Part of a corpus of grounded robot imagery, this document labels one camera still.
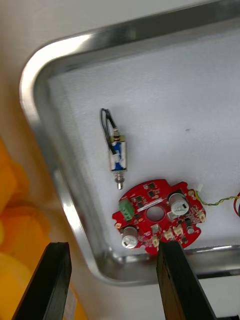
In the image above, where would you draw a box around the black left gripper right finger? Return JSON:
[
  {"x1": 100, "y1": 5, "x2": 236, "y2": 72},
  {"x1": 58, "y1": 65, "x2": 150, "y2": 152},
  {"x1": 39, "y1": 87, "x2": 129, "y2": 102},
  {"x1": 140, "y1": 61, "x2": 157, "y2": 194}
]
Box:
[{"x1": 156, "y1": 240, "x2": 218, "y2": 320}]

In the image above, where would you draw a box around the red and black wire harness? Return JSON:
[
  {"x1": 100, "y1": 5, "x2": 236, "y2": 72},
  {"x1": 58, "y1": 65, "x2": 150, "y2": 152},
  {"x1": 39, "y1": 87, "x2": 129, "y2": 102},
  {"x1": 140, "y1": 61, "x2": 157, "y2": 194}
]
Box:
[{"x1": 233, "y1": 191, "x2": 240, "y2": 217}]

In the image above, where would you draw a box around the green-yellow twisted wire harness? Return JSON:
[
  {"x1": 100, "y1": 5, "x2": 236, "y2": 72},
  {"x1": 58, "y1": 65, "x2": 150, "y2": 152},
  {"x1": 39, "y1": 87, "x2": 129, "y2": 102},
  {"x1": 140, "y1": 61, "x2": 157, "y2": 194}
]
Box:
[{"x1": 194, "y1": 184, "x2": 240, "y2": 207}]

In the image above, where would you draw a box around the metal solenoid with blue label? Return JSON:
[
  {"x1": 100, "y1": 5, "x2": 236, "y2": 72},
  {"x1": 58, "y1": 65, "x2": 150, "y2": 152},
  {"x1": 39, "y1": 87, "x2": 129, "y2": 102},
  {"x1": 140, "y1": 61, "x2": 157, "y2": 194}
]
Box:
[{"x1": 100, "y1": 107, "x2": 128, "y2": 191}]

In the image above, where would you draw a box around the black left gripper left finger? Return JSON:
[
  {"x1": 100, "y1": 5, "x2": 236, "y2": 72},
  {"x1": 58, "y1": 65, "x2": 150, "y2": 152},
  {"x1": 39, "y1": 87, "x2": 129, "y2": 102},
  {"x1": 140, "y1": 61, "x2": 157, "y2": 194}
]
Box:
[{"x1": 11, "y1": 241, "x2": 73, "y2": 320}]

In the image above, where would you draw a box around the white sheet liner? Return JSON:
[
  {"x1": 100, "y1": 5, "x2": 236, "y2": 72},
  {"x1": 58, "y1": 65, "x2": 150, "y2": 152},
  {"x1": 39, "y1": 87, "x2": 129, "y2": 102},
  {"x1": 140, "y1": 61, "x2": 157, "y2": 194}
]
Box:
[{"x1": 47, "y1": 24, "x2": 240, "y2": 258}]

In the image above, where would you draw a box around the yellow-orange plastic bin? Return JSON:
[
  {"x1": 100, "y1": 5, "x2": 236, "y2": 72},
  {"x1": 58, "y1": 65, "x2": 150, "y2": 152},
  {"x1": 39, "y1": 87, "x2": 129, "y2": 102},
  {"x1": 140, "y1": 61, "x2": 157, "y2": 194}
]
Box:
[{"x1": 0, "y1": 136, "x2": 87, "y2": 320}]

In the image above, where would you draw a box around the steel tray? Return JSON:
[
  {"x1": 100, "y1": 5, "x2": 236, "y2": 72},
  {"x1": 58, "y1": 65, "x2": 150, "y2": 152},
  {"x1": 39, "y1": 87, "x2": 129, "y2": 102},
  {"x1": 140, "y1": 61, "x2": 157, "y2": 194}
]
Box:
[{"x1": 19, "y1": 0, "x2": 240, "y2": 287}]

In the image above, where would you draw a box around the round red circuit board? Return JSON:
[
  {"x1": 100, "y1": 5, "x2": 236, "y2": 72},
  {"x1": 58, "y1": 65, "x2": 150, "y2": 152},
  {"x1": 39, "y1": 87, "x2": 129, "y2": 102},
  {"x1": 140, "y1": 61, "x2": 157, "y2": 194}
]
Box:
[{"x1": 111, "y1": 178, "x2": 207, "y2": 256}]

